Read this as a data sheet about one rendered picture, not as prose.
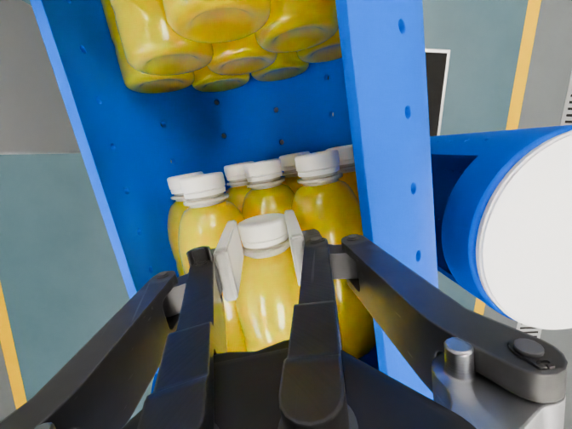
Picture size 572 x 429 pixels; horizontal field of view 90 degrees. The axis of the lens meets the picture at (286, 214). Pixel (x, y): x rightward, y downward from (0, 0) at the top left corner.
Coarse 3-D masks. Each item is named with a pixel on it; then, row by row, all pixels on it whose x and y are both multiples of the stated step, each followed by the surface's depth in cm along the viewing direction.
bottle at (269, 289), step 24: (288, 240) 23; (264, 264) 21; (288, 264) 21; (240, 288) 22; (264, 288) 21; (288, 288) 21; (240, 312) 22; (264, 312) 21; (288, 312) 21; (264, 336) 21; (288, 336) 21
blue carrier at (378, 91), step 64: (64, 0) 24; (384, 0) 14; (64, 64) 22; (320, 64) 34; (384, 64) 14; (128, 128) 29; (192, 128) 36; (256, 128) 39; (320, 128) 37; (384, 128) 14; (128, 192) 28; (384, 192) 15; (128, 256) 26
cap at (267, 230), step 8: (256, 216) 24; (264, 216) 24; (272, 216) 23; (280, 216) 22; (240, 224) 22; (248, 224) 22; (256, 224) 21; (264, 224) 21; (272, 224) 21; (280, 224) 22; (240, 232) 22; (248, 232) 21; (256, 232) 21; (264, 232) 21; (272, 232) 21; (280, 232) 22; (248, 240) 21; (256, 240) 21; (264, 240) 21; (272, 240) 21; (280, 240) 22; (248, 248) 22; (256, 248) 21
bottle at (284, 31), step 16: (272, 0) 20; (288, 0) 20; (304, 0) 20; (320, 0) 20; (272, 16) 20; (288, 16) 20; (304, 16) 20; (320, 16) 20; (336, 16) 21; (256, 32) 22; (272, 32) 21; (288, 32) 22; (304, 32) 23; (320, 32) 23; (272, 48) 24; (288, 48) 25; (304, 48) 25
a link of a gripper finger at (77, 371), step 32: (160, 288) 13; (128, 320) 10; (160, 320) 12; (96, 352) 9; (128, 352) 10; (160, 352) 12; (64, 384) 8; (96, 384) 8; (128, 384) 9; (32, 416) 7; (64, 416) 7; (96, 416) 8; (128, 416) 9
